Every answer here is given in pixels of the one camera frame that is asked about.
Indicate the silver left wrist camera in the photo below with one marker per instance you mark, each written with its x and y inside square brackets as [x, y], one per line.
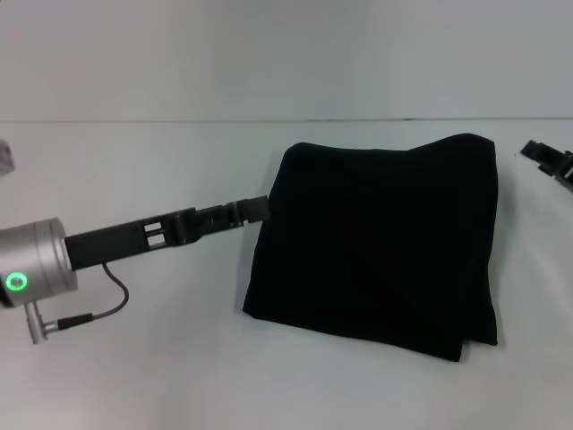
[6, 159]

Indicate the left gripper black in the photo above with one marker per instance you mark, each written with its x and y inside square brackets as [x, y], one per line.
[125, 239]

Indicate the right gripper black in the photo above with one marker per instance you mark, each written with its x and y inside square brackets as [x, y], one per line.
[561, 177]

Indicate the black shirt with FREE print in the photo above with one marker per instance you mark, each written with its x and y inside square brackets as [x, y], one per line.
[380, 246]

